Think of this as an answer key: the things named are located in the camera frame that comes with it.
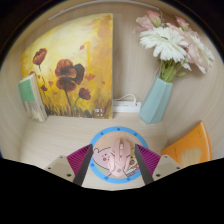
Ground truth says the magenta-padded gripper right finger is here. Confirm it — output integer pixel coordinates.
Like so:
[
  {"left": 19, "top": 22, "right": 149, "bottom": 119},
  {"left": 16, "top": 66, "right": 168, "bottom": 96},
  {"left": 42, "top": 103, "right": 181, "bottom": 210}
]
[{"left": 134, "top": 143, "right": 183, "bottom": 185}]

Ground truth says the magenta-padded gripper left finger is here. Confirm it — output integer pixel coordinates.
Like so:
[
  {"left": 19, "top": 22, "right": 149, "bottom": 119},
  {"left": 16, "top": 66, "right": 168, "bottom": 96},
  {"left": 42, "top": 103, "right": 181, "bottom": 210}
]
[{"left": 43, "top": 143, "right": 94, "bottom": 187}]

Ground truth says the pink computer mouse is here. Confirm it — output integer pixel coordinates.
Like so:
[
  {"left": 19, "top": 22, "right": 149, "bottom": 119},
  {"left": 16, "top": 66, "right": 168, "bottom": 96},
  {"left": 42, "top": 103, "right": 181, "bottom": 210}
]
[{"left": 109, "top": 138, "right": 134, "bottom": 178}]

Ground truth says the round blue-rimmed cartoon mouse pad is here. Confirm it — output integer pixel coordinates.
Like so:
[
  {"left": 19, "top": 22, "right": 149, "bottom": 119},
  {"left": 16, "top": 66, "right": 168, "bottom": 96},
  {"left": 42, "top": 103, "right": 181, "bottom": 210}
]
[{"left": 88, "top": 125, "right": 150, "bottom": 184}]

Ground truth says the orange book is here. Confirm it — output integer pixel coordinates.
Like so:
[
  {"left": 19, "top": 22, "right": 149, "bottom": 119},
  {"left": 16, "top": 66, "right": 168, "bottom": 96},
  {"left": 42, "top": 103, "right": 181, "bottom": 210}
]
[{"left": 161, "top": 120, "right": 213, "bottom": 169}]

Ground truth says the white power strip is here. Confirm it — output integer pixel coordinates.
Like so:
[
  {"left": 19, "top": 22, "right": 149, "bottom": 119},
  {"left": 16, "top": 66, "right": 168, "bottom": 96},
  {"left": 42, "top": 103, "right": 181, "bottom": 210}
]
[{"left": 112, "top": 99, "right": 142, "bottom": 113}]

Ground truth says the pale teal vase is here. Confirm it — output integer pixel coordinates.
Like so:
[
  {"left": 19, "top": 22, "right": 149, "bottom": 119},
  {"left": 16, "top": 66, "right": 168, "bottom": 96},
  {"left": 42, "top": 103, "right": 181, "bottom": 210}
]
[{"left": 138, "top": 77, "right": 174, "bottom": 125}]

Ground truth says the green book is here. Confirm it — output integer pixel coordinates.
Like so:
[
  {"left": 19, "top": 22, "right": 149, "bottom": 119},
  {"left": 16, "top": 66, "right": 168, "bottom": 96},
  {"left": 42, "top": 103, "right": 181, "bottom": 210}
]
[{"left": 17, "top": 72, "right": 48, "bottom": 123}]

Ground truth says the yellow poppy flower painting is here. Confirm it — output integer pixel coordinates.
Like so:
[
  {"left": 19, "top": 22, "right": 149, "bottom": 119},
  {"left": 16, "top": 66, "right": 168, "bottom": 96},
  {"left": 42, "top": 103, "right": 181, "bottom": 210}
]
[{"left": 20, "top": 13, "right": 114, "bottom": 119}]

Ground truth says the pink and white flower bouquet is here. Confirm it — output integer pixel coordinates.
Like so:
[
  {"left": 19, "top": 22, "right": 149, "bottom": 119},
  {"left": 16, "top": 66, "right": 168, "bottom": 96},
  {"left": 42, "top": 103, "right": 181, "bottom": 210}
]
[{"left": 133, "top": 9, "right": 216, "bottom": 83}]

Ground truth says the white power cable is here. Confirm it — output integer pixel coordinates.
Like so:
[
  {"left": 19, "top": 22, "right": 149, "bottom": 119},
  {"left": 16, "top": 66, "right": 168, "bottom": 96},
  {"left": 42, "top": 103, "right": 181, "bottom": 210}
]
[{"left": 113, "top": 93, "right": 138, "bottom": 103}]

